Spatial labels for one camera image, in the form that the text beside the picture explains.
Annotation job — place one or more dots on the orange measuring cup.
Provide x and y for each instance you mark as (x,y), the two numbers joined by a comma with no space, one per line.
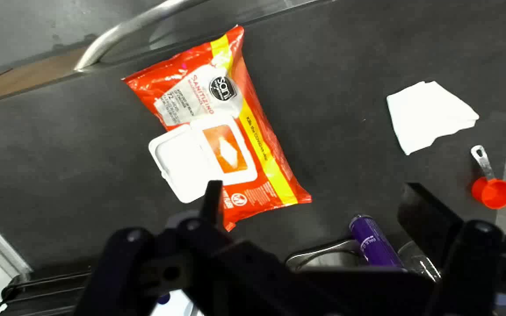
(493,194)

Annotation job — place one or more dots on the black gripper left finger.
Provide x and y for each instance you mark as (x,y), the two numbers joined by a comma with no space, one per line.
(213,203)

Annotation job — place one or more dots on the white crumpled tissue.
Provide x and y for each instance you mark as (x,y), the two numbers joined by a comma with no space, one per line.
(429,115)

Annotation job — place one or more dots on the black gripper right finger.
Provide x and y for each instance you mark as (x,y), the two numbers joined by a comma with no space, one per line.
(429,214)

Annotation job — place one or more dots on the purple bottle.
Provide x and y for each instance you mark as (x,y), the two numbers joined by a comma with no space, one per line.
(373,240)

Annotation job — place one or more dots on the orange wet wipes bag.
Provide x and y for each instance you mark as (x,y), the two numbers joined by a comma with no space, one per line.
(264,170)

